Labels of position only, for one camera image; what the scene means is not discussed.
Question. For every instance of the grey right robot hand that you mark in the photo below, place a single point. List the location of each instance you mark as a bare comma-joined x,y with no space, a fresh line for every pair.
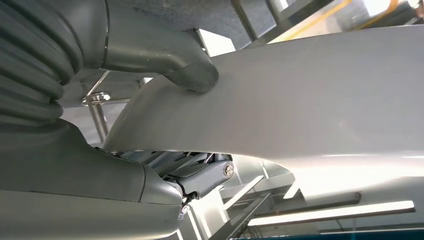
82,192

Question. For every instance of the ceiling light strip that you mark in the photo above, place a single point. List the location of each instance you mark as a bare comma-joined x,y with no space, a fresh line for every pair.
331,213

